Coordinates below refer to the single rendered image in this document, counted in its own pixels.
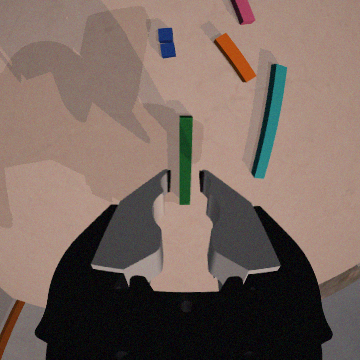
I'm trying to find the pink rod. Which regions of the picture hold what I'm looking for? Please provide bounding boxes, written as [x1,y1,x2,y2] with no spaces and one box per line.
[230,0,255,25]

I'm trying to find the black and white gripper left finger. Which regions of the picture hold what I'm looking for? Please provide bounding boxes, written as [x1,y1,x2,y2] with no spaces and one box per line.
[35,169,171,343]

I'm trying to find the small blue cube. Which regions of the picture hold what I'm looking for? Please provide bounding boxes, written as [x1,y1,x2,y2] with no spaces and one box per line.
[158,28,173,44]
[160,42,176,59]

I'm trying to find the green rod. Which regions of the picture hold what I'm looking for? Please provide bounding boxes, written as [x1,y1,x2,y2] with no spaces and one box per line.
[179,116,193,205]

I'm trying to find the orange rod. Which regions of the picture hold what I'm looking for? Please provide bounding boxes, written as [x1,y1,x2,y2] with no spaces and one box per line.
[214,33,256,82]

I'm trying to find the turquoise rod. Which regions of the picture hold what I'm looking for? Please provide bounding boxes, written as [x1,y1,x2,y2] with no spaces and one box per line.
[251,64,287,179]

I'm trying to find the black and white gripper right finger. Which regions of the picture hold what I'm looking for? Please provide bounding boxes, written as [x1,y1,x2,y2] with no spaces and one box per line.
[199,170,333,344]

